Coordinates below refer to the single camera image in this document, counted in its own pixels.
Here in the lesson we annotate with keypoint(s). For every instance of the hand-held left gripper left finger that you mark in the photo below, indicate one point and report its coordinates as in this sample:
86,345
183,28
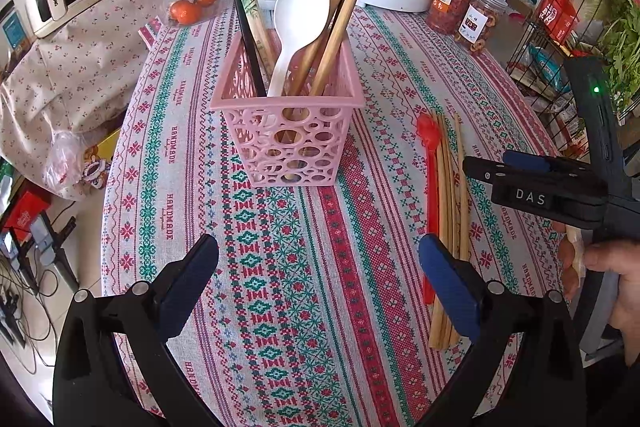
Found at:
190,274

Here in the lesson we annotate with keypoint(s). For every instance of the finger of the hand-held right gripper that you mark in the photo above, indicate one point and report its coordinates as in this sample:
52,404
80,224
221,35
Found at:
525,161
482,169

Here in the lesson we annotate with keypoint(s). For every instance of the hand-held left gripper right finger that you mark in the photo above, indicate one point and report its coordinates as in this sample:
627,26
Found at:
447,279

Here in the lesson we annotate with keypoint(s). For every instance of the pile of wooden chopsticks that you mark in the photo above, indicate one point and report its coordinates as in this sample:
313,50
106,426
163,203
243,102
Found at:
447,187

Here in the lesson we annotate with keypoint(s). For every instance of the red plastic spoon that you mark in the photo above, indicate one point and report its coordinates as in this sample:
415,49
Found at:
427,147

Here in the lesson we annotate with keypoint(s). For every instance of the pink plastic utensil basket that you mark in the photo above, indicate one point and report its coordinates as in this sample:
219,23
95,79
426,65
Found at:
280,142

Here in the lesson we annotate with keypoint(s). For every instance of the white plastic spoon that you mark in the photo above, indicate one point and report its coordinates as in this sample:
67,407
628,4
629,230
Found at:
300,7

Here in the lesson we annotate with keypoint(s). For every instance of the person's right hand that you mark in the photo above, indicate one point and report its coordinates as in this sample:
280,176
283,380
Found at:
620,297

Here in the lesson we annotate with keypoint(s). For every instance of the teal snack packet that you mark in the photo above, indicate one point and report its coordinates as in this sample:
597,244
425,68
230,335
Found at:
547,67

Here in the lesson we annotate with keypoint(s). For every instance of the patterned woven tablecloth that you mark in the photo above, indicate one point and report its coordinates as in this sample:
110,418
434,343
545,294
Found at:
300,282

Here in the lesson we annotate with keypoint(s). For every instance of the leafy green herbs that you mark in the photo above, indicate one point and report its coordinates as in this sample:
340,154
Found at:
625,47

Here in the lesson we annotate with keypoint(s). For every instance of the jar of dried fruit slices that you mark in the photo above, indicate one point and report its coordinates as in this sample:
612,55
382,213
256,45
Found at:
477,24

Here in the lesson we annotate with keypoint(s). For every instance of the red snack packet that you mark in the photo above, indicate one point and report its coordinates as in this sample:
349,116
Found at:
555,14

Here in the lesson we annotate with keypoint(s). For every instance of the grey black device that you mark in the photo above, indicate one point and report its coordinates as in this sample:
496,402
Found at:
45,237

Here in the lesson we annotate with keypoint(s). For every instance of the yellow cardboard box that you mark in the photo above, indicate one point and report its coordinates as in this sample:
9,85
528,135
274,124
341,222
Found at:
107,147

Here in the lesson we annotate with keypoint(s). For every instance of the clear plastic bag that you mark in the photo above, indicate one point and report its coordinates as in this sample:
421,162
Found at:
65,162

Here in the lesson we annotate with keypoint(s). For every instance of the red box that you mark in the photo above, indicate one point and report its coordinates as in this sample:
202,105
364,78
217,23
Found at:
25,212

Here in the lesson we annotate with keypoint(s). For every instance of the floral cabinet cloth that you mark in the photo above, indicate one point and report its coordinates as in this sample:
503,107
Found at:
85,57

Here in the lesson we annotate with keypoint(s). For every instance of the blue label black lid jar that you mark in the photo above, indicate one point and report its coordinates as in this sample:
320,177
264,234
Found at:
11,32

